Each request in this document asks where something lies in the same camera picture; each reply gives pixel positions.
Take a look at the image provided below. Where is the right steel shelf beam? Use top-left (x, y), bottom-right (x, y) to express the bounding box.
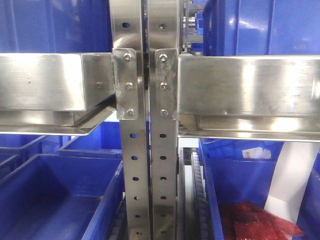
top-left (177, 54), bottom-right (320, 142)

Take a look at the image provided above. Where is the steel shelf beam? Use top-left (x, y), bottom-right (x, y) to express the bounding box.
top-left (0, 52), bottom-right (116, 136)
top-left (177, 54), bottom-right (320, 142)

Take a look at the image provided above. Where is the left steel shelf beam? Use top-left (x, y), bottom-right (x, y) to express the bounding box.
top-left (0, 52), bottom-right (116, 136)

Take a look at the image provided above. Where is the black roller track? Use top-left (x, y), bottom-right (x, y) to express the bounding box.
top-left (182, 147), bottom-right (213, 240)

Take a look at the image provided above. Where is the lower left rear blue bin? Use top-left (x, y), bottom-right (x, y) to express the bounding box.
top-left (58, 120), bottom-right (123, 159)

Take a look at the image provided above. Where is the lower right blue bin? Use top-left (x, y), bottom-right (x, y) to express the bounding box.
top-left (199, 138), bottom-right (284, 240)

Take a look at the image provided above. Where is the white label card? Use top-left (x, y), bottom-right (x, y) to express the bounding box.
top-left (242, 147), bottom-right (272, 159)

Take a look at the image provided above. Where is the right steel perforated upright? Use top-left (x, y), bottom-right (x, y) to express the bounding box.
top-left (147, 0), bottom-right (182, 240)

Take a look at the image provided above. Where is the steel perforated upright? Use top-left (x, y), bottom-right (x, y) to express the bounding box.
top-left (147, 0), bottom-right (182, 240)
top-left (109, 0), bottom-right (152, 240)

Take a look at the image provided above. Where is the left steel perforated upright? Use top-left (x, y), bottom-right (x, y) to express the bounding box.
top-left (109, 0), bottom-right (152, 240)

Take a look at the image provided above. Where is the upper right blue bin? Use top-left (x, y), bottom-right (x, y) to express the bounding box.
top-left (203, 0), bottom-right (320, 56)

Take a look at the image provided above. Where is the red plastic bag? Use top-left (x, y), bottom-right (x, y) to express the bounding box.
top-left (219, 201), bottom-right (305, 240)

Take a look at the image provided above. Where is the lower left front blue bin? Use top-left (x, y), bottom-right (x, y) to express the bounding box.
top-left (0, 154), bottom-right (124, 240)

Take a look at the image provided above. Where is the lower far left blue bin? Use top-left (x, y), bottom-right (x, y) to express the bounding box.
top-left (0, 134), bottom-right (46, 179)

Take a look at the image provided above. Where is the upper left blue bin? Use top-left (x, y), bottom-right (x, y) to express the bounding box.
top-left (0, 0), bottom-right (113, 53)

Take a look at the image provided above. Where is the right steel bracket plate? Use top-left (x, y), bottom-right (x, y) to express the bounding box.
top-left (155, 48), bottom-right (178, 120)

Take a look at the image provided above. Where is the steel bracket plate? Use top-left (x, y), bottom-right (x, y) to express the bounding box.
top-left (112, 48), bottom-right (139, 120)
top-left (155, 48), bottom-right (178, 120)

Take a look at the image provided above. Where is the left steel bracket plate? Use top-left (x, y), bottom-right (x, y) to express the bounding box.
top-left (112, 48), bottom-right (139, 120)

